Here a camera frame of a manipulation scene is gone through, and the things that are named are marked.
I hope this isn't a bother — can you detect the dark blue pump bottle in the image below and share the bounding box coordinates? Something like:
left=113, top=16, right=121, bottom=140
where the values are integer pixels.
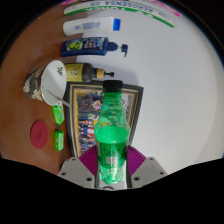
left=60, top=36, right=129, bottom=58

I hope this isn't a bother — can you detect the metal spoon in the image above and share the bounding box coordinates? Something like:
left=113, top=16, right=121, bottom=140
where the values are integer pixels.
left=41, top=87, right=72, bottom=108

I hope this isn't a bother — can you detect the green plastic drink bottle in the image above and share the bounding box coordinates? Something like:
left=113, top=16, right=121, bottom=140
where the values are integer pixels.
left=93, top=79, right=132, bottom=185

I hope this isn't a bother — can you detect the brown pump bottle yellow label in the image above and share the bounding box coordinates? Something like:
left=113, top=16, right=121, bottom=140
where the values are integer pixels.
left=63, top=62, right=115, bottom=84

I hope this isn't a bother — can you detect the framed group picture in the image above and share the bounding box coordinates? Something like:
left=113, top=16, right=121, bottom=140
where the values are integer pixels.
left=64, top=81, right=145, bottom=158

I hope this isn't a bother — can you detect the small green pack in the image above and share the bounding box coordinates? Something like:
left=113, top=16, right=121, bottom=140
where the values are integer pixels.
left=52, top=104, right=65, bottom=126
left=54, top=130, right=65, bottom=152

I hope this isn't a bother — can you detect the white lotion bottle blue cap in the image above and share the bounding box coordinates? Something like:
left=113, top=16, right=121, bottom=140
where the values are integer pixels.
left=62, top=16, right=122, bottom=37

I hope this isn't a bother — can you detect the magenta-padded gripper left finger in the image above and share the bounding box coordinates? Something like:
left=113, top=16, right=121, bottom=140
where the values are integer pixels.
left=57, top=145, right=102, bottom=190

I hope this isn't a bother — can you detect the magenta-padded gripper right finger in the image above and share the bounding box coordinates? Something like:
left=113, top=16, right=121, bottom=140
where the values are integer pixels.
left=124, top=145, right=169, bottom=190

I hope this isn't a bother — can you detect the patterned ceramic mug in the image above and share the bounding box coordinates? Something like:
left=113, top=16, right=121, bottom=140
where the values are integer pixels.
left=22, top=59, right=68, bottom=107

